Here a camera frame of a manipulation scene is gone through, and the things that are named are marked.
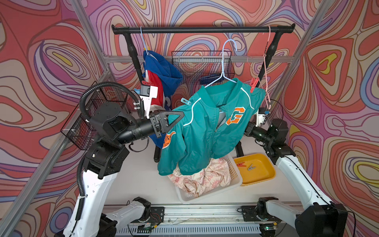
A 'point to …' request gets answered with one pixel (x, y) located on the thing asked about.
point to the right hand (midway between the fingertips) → (235, 125)
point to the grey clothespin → (250, 168)
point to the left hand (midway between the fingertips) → (184, 116)
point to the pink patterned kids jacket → (216, 175)
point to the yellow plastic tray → (254, 168)
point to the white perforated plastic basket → (235, 181)
